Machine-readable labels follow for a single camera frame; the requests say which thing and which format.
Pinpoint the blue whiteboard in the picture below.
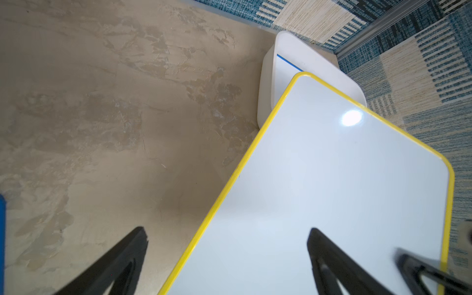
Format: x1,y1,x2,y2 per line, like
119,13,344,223
0,195,6,295
273,55,301,106

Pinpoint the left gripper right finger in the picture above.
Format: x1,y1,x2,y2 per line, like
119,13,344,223
307,228,391,295

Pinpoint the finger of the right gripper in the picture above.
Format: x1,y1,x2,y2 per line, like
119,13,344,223
394,248,472,295

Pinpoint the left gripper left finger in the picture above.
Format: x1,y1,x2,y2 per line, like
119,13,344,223
57,227,148,295

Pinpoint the yellow whiteboard back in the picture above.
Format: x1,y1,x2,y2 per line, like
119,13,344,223
160,73,455,295

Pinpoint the white storage box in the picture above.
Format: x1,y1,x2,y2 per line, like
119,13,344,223
257,31,367,127

